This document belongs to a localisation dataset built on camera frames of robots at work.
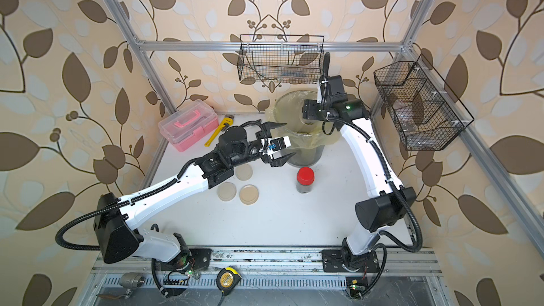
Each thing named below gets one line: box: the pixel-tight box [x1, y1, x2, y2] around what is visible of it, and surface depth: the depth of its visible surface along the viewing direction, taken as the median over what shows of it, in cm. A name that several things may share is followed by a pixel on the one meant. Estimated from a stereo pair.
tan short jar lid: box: [239, 184, 259, 205], surface depth 93 cm
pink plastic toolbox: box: [157, 99, 219, 152], surface depth 107 cm
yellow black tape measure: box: [216, 267, 243, 292], surface depth 70 cm
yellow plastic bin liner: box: [266, 89, 342, 152], surface depth 87 cm
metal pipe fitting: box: [119, 272, 146, 290], surface depth 69 cm
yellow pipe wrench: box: [204, 114, 235, 148], surface depth 117 cm
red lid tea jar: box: [296, 166, 315, 194], surface depth 86 cm
